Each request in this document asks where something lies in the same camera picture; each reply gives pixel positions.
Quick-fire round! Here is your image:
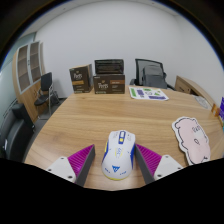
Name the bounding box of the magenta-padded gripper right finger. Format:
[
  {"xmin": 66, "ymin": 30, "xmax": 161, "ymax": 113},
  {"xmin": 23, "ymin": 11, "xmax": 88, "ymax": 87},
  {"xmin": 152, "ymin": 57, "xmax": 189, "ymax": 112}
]
[{"xmin": 134, "ymin": 143, "xmax": 184, "ymax": 185}]

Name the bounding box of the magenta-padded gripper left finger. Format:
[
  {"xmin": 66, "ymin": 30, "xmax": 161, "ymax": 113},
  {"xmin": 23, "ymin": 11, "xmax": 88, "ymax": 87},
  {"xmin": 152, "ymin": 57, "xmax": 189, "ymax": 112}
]
[{"xmin": 45, "ymin": 144, "xmax": 96, "ymax": 188}]

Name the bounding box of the white blue yellow computer mouse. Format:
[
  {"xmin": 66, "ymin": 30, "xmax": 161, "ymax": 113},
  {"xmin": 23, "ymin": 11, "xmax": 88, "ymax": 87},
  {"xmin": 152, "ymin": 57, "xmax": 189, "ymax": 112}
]
[{"xmin": 101, "ymin": 129, "xmax": 137, "ymax": 181}]

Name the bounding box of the pink pig-shaped mouse pad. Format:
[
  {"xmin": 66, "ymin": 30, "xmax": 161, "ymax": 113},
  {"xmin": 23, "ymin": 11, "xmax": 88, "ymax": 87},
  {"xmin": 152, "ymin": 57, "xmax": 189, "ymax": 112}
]
[{"xmin": 171, "ymin": 116, "xmax": 212, "ymax": 166}]

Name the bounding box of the black armchair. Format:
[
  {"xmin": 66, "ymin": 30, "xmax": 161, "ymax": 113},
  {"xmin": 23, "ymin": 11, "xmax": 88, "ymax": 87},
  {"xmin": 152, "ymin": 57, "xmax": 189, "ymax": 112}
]
[{"xmin": 0, "ymin": 102, "xmax": 35, "ymax": 163}]

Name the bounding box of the small wooden box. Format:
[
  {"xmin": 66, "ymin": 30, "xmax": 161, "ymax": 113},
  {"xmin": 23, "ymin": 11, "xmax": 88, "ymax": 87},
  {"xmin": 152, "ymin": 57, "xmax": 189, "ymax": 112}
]
[{"xmin": 211, "ymin": 103, "xmax": 221, "ymax": 118}]

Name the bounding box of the white sticker sheet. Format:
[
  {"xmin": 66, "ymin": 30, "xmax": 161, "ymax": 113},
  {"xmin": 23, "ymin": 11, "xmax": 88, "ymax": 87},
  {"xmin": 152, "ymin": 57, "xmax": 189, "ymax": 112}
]
[{"xmin": 128, "ymin": 86, "xmax": 170, "ymax": 102}]

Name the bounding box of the wooden side desk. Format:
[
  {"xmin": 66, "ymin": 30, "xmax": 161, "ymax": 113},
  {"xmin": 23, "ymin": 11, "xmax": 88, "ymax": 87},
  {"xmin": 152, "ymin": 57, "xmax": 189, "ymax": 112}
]
[{"xmin": 174, "ymin": 75, "xmax": 214, "ymax": 108}]

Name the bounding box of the black visitor chair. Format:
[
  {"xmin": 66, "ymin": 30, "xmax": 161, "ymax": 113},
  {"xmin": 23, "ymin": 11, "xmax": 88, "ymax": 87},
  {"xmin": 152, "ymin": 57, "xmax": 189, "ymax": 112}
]
[{"xmin": 34, "ymin": 71, "xmax": 59, "ymax": 118}]

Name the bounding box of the grey backpack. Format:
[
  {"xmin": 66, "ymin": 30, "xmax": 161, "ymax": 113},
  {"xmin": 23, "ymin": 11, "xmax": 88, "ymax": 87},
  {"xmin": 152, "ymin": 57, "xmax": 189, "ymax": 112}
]
[{"xmin": 142, "ymin": 64, "xmax": 168, "ymax": 89}]

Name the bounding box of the tall brown cardboard box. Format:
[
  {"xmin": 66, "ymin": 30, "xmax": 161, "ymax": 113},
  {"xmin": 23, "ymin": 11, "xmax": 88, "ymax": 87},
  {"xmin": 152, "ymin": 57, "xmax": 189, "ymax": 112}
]
[{"xmin": 69, "ymin": 64, "xmax": 94, "ymax": 95}]

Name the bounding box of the wooden shelf unit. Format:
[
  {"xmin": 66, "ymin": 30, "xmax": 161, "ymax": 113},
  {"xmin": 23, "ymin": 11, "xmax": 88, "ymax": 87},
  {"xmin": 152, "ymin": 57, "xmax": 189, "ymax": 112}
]
[{"xmin": 12, "ymin": 40, "xmax": 46, "ymax": 123}]

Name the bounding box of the black mesh office chair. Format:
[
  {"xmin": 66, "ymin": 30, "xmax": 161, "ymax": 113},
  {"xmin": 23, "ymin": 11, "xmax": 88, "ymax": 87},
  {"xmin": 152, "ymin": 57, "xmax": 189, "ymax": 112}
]
[{"xmin": 129, "ymin": 58, "xmax": 175, "ymax": 90}]

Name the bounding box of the black cardboard box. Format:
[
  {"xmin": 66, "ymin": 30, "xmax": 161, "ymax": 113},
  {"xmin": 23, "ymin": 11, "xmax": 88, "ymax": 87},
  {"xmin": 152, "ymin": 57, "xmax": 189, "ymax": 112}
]
[{"xmin": 94, "ymin": 58, "xmax": 125, "ymax": 75}]

